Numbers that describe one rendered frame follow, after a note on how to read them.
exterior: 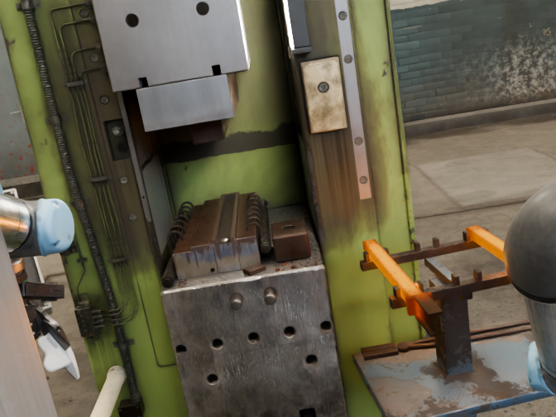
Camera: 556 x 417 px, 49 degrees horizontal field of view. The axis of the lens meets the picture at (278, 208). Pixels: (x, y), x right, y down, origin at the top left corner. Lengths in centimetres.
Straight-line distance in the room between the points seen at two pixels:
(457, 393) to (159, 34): 98
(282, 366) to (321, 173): 48
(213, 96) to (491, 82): 651
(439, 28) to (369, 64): 600
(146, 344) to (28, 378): 151
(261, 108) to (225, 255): 57
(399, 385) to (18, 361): 125
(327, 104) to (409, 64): 597
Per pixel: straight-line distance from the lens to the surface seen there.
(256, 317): 143
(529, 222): 65
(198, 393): 154
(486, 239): 142
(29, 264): 141
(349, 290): 164
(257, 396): 154
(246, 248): 143
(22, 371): 21
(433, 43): 750
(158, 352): 173
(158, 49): 137
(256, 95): 184
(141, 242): 161
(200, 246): 144
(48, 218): 84
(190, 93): 136
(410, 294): 117
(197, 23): 136
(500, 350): 153
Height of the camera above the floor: 143
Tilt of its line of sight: 16 degrees down
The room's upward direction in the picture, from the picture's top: 10 degrees counter-clockwise
